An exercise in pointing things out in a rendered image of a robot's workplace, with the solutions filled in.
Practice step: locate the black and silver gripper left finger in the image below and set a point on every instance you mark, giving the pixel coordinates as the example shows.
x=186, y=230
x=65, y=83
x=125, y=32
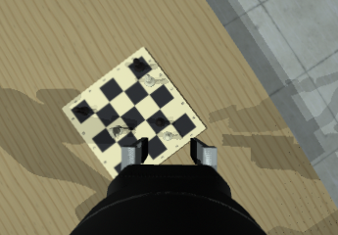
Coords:
x=134, y=154

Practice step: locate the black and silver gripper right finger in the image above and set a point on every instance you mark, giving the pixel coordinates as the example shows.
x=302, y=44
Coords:
x=202, y=154

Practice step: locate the black chess piece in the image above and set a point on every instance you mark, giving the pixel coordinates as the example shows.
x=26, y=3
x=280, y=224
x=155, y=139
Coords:
x=138, y=65
x=160, y=122
x=83, y=111

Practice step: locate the cream and black chessboard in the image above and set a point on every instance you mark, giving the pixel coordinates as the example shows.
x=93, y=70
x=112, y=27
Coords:
x=122, y=98

